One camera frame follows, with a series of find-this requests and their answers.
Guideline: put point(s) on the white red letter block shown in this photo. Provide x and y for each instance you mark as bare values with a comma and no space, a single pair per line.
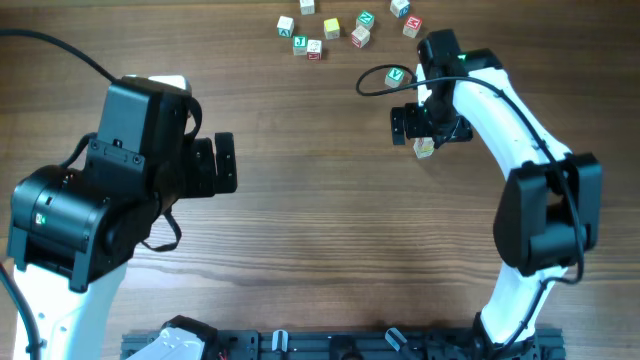
314,49

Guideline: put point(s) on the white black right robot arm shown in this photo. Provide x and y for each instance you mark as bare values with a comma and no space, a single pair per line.
548,214

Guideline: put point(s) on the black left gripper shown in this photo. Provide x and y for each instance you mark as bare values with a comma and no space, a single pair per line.
224,162

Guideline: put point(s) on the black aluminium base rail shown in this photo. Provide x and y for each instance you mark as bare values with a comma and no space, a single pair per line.
447,344

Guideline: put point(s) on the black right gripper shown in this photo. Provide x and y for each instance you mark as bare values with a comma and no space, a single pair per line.
398,125

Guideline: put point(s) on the plain white top block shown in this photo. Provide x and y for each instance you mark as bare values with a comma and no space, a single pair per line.
307,7

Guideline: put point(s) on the red M letter block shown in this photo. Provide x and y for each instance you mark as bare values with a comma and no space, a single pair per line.
412,26

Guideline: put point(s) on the green Z letter block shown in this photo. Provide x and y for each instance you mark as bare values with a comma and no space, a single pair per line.
365,19

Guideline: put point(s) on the green V letter block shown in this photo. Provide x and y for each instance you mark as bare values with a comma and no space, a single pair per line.
394,77

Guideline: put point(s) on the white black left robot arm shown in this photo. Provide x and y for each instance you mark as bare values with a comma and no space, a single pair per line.
73,231

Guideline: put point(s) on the yellow top block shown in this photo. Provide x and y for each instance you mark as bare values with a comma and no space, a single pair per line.
331,28

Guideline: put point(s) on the white green A block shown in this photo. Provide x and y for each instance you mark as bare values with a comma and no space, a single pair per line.
285,26

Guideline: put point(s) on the white blue letter block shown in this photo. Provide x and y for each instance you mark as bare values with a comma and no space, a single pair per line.
399,8

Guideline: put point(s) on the white red striped block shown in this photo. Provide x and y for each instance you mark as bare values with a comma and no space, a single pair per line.
360,36

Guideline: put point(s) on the green J letter block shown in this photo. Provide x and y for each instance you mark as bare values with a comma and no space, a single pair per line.
299,45

